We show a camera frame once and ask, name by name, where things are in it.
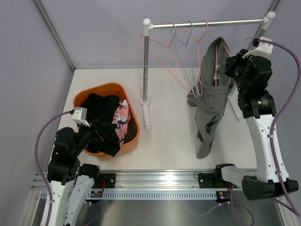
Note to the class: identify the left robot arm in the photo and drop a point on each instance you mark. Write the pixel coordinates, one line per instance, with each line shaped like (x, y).
(68, 181)

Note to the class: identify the black shorts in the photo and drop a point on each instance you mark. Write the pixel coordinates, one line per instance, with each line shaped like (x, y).
(100, 112)

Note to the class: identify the metal clothes rack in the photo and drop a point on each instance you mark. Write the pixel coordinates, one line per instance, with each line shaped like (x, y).
(148, 26)

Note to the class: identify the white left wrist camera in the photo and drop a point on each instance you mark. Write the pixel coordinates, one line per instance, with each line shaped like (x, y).
(79, 116)

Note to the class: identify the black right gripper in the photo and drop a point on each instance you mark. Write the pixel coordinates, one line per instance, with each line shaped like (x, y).
(233, 61)

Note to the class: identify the right aluminium frame post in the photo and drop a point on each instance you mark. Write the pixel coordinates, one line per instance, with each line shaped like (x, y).
(268, 18)

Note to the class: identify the aluminium frame post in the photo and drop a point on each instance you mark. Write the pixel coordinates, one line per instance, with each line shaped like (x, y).
(268, 18)
(50, 26)

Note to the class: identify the olive green shorts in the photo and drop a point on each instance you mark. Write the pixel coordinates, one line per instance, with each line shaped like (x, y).
(131, 133)

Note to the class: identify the orange plastic laundry basket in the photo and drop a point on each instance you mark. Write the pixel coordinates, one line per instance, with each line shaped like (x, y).
(118, 90)

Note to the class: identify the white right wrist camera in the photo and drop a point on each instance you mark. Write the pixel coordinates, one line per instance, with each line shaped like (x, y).
(261, 47)

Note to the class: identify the left aluminium frame post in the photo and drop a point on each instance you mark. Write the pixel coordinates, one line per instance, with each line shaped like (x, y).
(50, 26)

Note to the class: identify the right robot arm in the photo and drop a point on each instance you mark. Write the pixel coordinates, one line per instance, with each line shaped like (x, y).
(251, 74)

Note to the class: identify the pink wire hanger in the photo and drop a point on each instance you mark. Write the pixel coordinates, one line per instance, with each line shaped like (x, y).
(167, 54)
(198, 88)
(222, 53)

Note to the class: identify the aluminium mounting rail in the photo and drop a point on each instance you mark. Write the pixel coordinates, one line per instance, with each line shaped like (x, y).
(159, 180)

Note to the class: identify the grey green shorts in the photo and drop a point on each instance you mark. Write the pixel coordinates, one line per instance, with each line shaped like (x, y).
(210, 108)

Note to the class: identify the white slotted cable duct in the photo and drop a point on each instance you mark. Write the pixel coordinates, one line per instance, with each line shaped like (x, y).
(152, 195)

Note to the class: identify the pink shark print shorts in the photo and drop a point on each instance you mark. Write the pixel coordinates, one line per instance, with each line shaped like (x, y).
(121, 118)

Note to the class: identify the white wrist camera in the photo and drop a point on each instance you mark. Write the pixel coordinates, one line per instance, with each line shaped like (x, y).
(261, 47)
(79, 116)

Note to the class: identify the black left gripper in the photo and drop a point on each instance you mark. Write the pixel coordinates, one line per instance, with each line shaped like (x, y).
(97, 136)

